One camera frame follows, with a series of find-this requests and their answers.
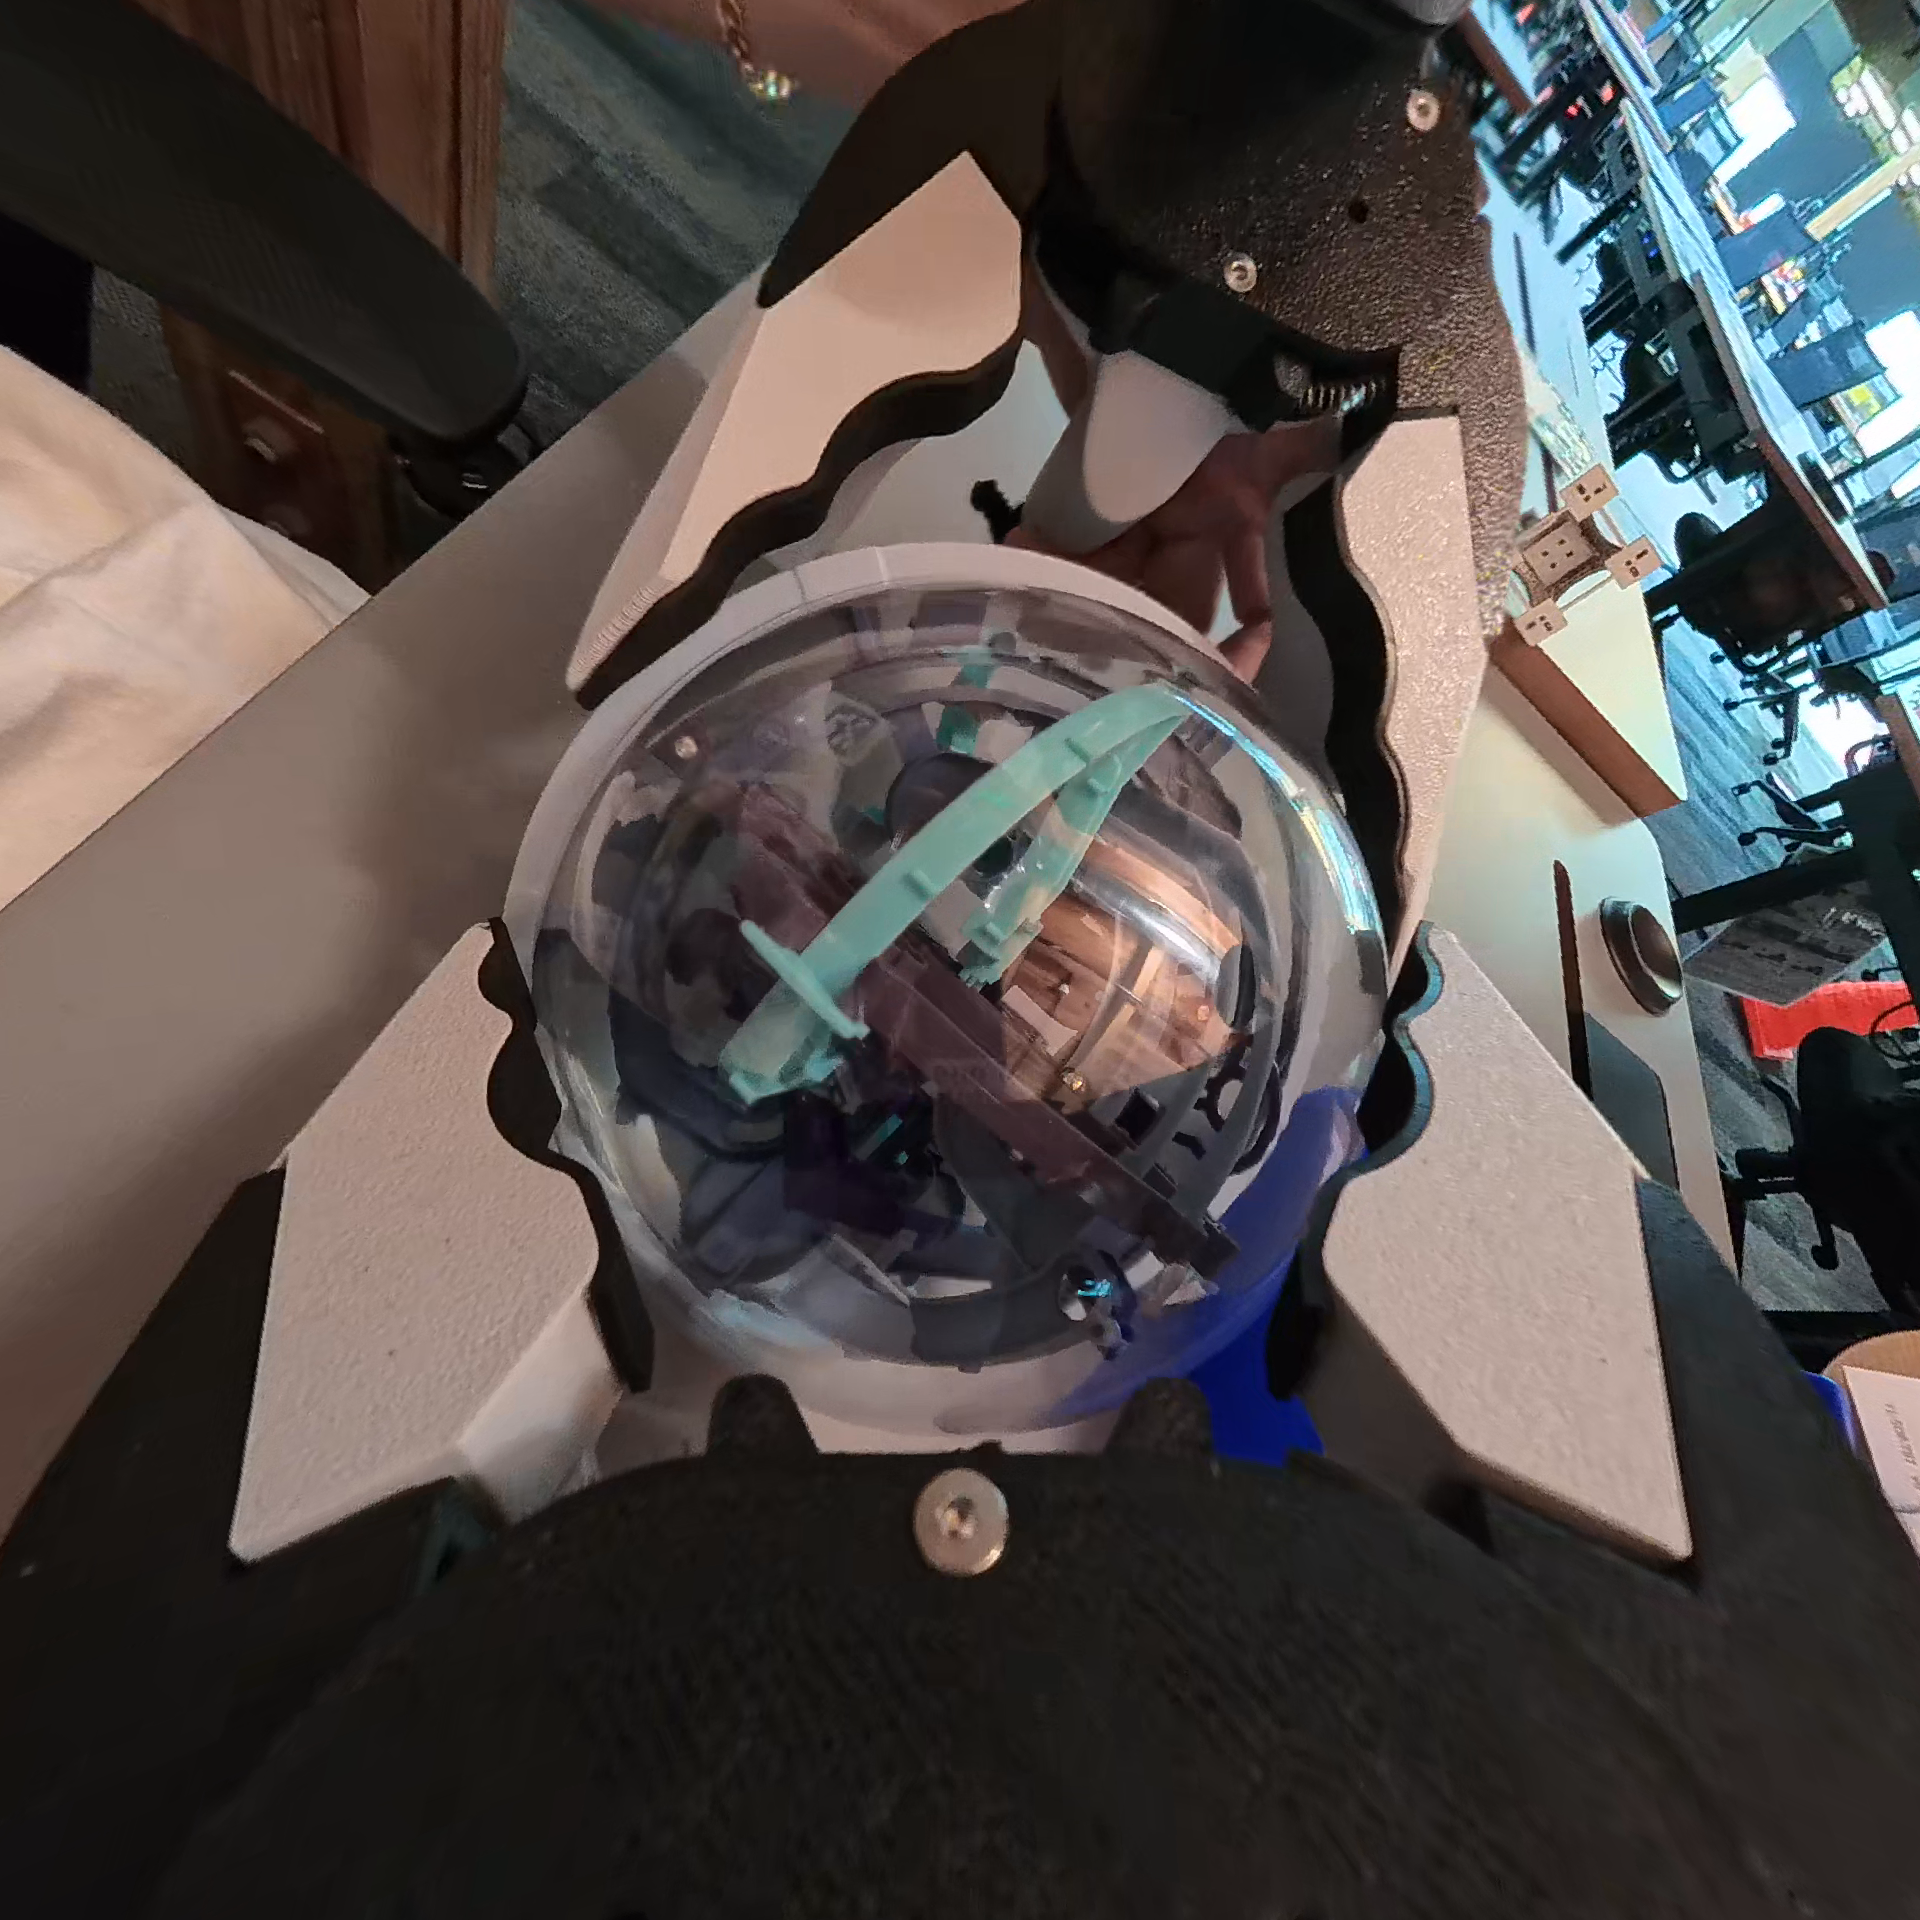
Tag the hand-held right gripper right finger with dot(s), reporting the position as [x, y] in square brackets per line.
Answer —
[1513, 1322]

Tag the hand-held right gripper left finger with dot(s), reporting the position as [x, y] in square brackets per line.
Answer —
[404, 1304]

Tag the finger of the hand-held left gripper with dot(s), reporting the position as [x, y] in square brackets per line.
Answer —
[1425, 599]
[854, 329]

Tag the clear plastic maze ball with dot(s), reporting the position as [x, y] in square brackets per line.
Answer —
[930, 1020]

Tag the person's left hand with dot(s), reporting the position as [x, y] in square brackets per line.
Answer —
[1215, 541]

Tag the grey desk with wood edge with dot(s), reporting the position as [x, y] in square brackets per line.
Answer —
[1576, 675]

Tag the blue plastic bin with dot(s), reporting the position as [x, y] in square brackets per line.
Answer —
[1246, 1394]

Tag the black office chair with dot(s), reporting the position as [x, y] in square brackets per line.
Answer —
[1725, 583]

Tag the round desk grommet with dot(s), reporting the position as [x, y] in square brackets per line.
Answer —
[1642, 953]

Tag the printed instruction sheet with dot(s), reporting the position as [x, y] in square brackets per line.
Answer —
[1890, 1453]

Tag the red-orange cone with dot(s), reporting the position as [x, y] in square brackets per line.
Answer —
[1832, 1020]

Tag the printed white shirt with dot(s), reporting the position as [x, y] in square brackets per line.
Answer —
[136, 599]

